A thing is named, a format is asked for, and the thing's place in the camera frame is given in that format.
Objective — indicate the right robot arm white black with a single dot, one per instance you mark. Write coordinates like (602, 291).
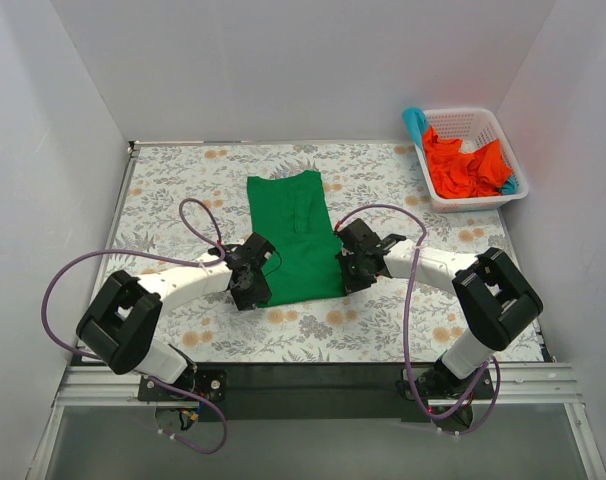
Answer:
(497, 301)

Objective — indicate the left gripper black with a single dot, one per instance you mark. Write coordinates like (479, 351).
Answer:
(255, 288)

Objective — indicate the aluminium frame rail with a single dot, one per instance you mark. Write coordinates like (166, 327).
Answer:
(535, 427)

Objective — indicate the white plastic basket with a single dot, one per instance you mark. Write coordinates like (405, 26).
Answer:
(476, 127)

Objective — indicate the green t shirt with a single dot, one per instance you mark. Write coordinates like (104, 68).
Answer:
(291, 213)

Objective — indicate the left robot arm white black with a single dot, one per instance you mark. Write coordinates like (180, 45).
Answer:
(120, 323)

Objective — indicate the floral table mat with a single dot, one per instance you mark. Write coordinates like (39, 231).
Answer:
(178, 197)

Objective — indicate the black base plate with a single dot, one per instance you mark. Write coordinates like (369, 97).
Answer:
(307, 391)

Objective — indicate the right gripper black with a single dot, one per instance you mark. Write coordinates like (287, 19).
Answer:
(353, 272)

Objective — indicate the orange t shirt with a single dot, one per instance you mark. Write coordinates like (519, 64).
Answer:
(459, 175)

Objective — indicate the light blue t shirt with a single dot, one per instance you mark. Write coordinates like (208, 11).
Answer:
(416, 124)

